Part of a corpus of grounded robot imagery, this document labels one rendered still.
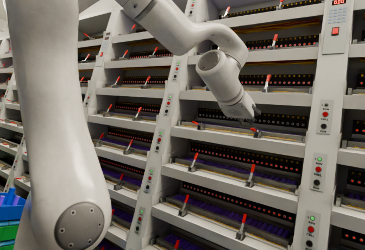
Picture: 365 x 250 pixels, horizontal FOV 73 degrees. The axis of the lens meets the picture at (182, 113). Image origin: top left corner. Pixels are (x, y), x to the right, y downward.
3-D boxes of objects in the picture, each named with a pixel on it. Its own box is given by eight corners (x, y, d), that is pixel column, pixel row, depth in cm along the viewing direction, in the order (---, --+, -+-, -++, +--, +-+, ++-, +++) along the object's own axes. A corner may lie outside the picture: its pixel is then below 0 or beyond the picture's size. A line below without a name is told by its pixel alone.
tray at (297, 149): (304, 158, 86) (307, 131, 86) (170, 135, 121) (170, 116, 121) (313, 149, 102) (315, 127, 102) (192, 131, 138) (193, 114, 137)
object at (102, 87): (164, 98, 130) (165, 72, 129) (95, 94, 166) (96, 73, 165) (186, 99, 147) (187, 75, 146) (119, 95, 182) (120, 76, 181)
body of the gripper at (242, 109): (211, 102, 75) (224, 119, 84) (242, 104, 69) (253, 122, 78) (218, 82, 78) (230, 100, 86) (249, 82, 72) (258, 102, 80)
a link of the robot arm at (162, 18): (167, -26, 62) (238, 55, 76) (129, 22, 59) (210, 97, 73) (184, -41, 54) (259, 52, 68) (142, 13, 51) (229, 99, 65)
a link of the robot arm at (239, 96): (209, 100, 73) (213, 105, 76) (237, 101, 68) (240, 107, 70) (216, 77, 76) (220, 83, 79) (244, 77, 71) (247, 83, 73)
